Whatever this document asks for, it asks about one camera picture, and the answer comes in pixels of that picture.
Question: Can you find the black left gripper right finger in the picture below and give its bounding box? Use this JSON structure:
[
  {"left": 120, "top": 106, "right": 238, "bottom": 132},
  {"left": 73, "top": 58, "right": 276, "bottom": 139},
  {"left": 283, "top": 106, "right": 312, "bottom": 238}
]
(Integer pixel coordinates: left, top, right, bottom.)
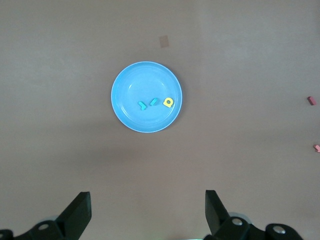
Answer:
[{"left": 204, "top": 189, "right": 305, "bottom": 240}]

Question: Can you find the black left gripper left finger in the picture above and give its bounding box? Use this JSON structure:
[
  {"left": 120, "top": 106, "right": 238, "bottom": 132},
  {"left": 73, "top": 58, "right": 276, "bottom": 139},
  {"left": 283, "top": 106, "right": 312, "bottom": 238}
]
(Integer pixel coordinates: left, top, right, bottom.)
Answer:
[{"left": 0, "top": 191, "right": 92, "bottom": 240}]

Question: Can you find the brown tape patch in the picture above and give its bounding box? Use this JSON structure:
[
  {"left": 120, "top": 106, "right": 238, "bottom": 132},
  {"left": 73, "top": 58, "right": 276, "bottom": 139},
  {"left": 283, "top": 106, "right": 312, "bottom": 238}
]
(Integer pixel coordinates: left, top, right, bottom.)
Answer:
[{"left": 158, "top": 35, "right": 170, "bottom": 48}]

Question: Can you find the blue plate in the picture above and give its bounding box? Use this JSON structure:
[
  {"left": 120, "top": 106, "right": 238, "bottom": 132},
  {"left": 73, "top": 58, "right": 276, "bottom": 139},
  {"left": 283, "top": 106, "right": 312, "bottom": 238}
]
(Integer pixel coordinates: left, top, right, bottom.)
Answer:
[{"left": 110, "top": 61, "right": 184, "bottom": 134}]

